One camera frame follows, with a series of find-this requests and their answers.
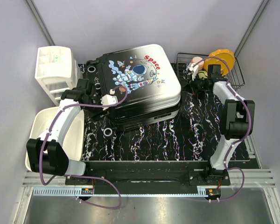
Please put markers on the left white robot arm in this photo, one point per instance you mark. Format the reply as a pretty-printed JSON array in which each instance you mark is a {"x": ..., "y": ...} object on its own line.
[{"x": 45, "y": 153}]

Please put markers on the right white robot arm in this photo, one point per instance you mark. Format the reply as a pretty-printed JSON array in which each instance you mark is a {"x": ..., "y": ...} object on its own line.
[{"x": 237, "y": 115}]

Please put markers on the green ceramic mug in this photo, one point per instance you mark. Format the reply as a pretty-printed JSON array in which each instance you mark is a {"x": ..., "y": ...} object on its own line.
[{"x": 202, "y": 74}]

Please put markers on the black white space suitcase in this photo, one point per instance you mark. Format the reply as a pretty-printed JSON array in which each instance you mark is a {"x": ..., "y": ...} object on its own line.
[{"x": 146, "y": 78}]

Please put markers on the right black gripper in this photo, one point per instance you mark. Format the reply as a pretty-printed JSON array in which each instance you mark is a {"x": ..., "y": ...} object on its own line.
[{"x": 192, "y": 83}]

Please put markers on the white drawer organizer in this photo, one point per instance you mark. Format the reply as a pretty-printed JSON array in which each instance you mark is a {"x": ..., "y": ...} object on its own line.
[{"x": 56, "y": 70}]

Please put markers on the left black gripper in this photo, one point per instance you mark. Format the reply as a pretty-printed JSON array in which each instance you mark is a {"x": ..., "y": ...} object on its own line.
[{"x": 99, "y": 112}]

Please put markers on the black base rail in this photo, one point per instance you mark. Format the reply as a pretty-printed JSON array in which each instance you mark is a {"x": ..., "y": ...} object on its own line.
[{"x": 192, "y": 173}]

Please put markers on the wrist white camera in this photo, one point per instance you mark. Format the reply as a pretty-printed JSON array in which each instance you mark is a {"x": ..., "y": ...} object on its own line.
[
  {"x": 192, "y": 70},
  {"x": 109, "y": 99}
]

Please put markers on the black wire dish rack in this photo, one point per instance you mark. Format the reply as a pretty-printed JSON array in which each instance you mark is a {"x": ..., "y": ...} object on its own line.
[{"x": 182, "y": 59}]

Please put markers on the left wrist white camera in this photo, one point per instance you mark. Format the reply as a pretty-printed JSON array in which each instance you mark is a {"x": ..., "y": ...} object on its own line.
[{"x": 109, "y": 99}]

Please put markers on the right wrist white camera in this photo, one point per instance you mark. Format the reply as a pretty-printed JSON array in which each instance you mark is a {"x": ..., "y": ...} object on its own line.
[{"x": 192, "y": 70}]

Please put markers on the pink plastic cup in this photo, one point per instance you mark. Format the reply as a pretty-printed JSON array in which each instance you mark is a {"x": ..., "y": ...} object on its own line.
[{"x": 199, "y": 61}]

